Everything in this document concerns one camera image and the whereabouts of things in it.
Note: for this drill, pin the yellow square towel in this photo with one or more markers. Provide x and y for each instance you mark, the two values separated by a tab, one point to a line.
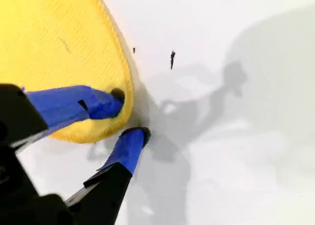
49	38

